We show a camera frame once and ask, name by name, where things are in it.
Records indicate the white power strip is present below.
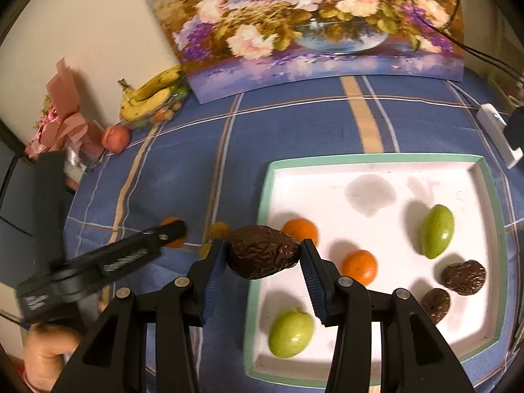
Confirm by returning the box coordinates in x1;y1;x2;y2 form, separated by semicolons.
476;104;523;169

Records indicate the person's left hand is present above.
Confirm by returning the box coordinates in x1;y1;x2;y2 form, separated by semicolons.
24;324;83;392

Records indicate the glass fruit bowl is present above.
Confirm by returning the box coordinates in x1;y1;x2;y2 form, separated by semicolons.
118;79;190;130

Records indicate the beige walnut upper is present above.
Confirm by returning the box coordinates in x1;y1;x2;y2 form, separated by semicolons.
208;222;231;241

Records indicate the green fruit near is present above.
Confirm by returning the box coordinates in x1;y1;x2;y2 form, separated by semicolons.
268;308;314;358

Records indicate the red peach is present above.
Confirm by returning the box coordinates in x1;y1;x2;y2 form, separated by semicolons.
101;124;131;154

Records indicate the blue plaid tablecloth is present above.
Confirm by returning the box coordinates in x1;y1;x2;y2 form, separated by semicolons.
64;71;523;392

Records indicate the dark wrinkled fruit large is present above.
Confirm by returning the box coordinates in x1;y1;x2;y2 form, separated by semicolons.
440;260;487;296

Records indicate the black power cable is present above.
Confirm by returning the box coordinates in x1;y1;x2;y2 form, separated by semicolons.
408;0;524;87

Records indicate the green fruit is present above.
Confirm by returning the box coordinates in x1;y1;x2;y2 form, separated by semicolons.
419;204;455;259
268;308;314;358

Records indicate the white tray with green rim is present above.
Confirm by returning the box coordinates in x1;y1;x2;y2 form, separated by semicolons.
243;153;508;388

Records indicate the banana bunch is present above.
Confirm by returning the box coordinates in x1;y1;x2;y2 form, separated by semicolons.
118;65;183;122

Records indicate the orange tangerine on cloth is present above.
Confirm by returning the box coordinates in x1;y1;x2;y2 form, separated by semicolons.
159;216;188;249

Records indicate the pink wrapped bouquet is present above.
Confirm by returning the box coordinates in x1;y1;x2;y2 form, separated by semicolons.
25;60;105;169

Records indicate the orange tangerine in tray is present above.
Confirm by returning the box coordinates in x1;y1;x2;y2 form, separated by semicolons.
339;249;378;287
281;217;319;246

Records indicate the black power adapter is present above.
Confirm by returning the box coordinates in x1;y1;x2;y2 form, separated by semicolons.
503;105;524;150

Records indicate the green fruit far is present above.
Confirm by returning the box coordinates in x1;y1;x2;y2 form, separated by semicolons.
419;204;455;259

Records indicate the floral painting canvas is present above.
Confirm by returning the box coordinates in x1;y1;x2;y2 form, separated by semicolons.
146;0;464;103

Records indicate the dark wrinkled fruit small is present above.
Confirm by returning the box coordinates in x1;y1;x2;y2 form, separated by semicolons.
420;288;450;325

